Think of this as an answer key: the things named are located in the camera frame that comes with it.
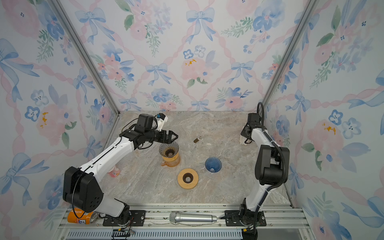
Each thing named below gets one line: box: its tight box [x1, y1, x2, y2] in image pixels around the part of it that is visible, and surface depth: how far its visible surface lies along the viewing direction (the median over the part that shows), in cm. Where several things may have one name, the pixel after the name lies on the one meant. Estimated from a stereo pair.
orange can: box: [67, 208, 98, 225], surface depth 72 cm
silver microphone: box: [169, 212, 218, 224], surface depth 73 cm
